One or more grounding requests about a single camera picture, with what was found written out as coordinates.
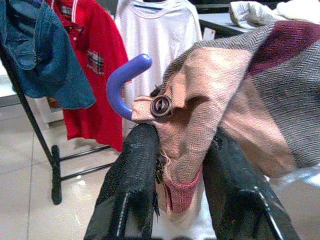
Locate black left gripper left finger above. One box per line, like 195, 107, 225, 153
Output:
83, 123, 161, 240

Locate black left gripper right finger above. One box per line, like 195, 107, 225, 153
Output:
202, 127, 301, 240

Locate white shirt with herringbone patch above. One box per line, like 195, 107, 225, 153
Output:
131, 19, 320, 240

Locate blue plastic hanger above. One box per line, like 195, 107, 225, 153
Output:
131, 0, 171, 11

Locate black clothes rack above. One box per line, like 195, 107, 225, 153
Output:
0, 47, 113, 206

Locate red polo shirt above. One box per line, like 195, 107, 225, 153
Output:
44, 0, 132, 153

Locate blue denim jacket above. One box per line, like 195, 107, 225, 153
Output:
0, 0, 97, 110

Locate plain white T-shirt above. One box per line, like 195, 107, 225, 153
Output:
114, 0, 203, 131

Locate grey table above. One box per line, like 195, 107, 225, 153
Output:
194, 11, 251, 41

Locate white crumpled garment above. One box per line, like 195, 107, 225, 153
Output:
229, 0, 320, 29

